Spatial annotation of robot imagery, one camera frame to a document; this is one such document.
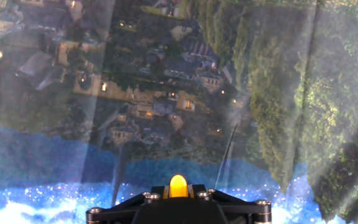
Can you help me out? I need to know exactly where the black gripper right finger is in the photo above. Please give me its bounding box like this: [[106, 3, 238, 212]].
[[188, 184, 273, 224]]

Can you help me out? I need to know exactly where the printed galaxy landscape tablecloth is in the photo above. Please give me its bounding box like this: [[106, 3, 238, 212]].
[[0, 0, 358, 224]]

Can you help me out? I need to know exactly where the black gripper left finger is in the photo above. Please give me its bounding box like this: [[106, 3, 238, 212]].
[[85, 185, 170, 224]]

